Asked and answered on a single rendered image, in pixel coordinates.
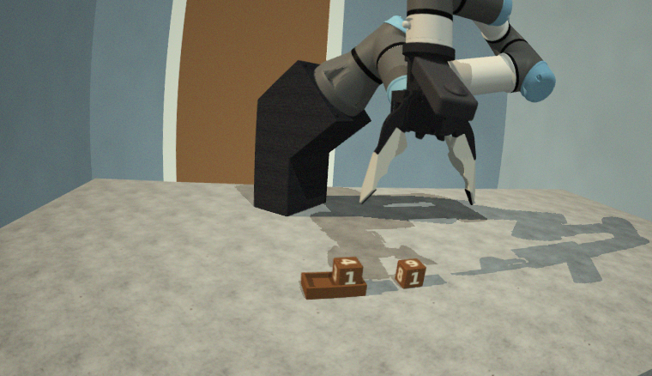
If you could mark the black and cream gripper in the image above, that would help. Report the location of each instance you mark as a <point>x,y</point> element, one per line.
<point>414,113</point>

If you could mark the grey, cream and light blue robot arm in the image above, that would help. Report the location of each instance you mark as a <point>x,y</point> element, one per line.
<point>350,80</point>

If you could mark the brown wooden tray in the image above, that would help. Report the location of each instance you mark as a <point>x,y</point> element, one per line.
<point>311,283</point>

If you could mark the brown cube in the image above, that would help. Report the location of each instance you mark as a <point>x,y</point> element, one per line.
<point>347,271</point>
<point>410,273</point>

